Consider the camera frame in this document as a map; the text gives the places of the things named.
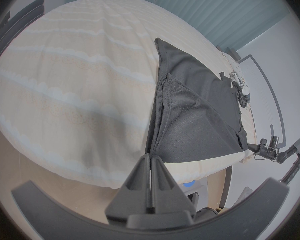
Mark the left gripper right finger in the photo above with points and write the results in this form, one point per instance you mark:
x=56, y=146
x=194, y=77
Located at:
x=170, y=196

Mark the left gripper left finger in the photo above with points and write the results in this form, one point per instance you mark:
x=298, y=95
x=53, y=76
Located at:
x=130, y=196

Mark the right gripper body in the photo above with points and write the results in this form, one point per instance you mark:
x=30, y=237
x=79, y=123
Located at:
x=262, y=151

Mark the black T-shirt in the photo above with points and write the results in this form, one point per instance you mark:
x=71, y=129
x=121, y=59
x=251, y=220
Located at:
x=190, y=114

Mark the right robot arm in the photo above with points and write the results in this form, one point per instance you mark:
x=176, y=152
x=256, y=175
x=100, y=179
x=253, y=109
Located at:
x=295, y=149

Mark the pile of clothes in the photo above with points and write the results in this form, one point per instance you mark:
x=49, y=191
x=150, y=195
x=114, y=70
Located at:
x=236, y=76

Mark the bed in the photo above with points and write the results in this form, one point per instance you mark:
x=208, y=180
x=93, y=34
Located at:
x=65, y=96

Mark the black shiny garment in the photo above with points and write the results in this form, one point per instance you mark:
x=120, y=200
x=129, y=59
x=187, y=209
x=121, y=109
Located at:
x=242, y=99

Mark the white printed pillow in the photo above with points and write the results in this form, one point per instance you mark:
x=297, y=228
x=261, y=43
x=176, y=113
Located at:
x=237, y=65

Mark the grey bedside table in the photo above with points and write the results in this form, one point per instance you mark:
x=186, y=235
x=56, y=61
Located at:
x=233, y=54

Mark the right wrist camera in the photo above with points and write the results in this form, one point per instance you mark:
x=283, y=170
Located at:
x=263, y=142

